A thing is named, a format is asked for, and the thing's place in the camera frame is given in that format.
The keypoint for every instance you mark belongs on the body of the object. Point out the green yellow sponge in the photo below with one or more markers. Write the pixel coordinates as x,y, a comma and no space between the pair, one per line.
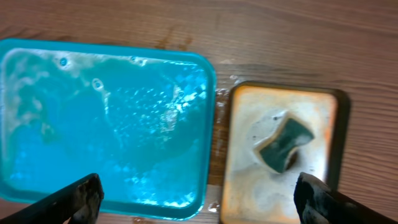
276,152

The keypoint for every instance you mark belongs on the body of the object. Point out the black tray with soapy water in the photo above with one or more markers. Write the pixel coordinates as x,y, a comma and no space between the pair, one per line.
252,194

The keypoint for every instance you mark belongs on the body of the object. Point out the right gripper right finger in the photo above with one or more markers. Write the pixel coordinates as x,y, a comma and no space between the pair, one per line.
317,203

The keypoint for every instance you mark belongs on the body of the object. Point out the teal plastic tray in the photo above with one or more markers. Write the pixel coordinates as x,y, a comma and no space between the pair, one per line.
142,119

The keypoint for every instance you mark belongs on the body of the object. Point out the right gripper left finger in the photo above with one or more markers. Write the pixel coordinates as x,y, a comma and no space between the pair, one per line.
77,203

